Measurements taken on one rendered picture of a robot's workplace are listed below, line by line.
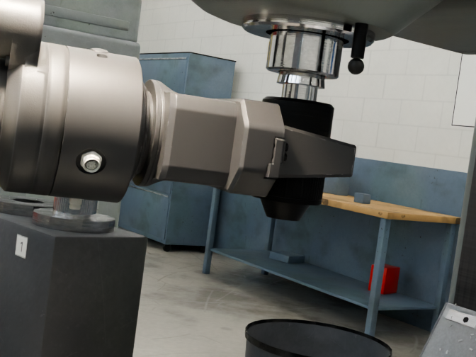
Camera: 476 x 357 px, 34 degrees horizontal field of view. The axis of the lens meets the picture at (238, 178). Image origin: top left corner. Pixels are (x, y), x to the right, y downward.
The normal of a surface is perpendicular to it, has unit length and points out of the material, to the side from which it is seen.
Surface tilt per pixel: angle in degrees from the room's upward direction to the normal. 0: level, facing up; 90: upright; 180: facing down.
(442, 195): 90
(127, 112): 76
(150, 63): 90
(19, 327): 90
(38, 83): 66
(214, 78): 90
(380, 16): 129
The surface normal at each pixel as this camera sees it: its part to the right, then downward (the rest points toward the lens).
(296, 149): 0.33, 0.10
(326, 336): -0.18, -0.04
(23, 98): 0.34, -0.12
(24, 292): -0.70, -0.06
